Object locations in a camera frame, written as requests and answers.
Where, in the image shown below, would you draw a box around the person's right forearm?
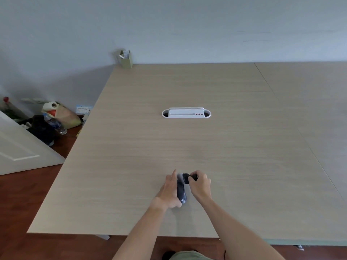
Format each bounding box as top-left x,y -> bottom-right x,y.
199,196 -> 286,260

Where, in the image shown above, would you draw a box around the white door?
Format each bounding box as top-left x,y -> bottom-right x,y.
0,110 -> 66,176

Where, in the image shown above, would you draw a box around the black bag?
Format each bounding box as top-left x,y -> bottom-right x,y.
25,115 -> 58,146

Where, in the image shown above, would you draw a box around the person's left hand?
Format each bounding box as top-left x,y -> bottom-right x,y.
151,169 -> 183,212

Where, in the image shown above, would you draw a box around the person's right hand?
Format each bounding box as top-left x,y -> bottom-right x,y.
188,170 -> 212,205

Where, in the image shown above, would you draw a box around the white desk cable grommet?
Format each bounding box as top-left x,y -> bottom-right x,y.
162,107 -> 211,120

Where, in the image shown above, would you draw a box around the olive green shorts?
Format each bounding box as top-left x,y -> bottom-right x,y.
168,251 -> 215,260

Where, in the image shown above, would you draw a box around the clear plastic water bottle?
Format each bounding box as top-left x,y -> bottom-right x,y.
43,114 -> 68,135

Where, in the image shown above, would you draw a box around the black electric shaver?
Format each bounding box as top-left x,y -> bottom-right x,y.
176,179 -> 188,205

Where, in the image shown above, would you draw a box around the brown paper bag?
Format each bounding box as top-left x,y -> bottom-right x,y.
45,104 -> 82,130

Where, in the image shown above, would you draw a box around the person's left forearm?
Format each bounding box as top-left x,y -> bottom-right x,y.
112,199 -> 167,260

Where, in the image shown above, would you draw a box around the beige pen holder box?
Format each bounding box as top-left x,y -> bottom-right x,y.
118,50 -> 133,69

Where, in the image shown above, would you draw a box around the black shaver cap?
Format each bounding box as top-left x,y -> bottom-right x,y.
182,173 -> 199,185

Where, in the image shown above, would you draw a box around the white toilet paper roll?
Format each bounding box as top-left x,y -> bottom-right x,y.
42,101 -> 60,112

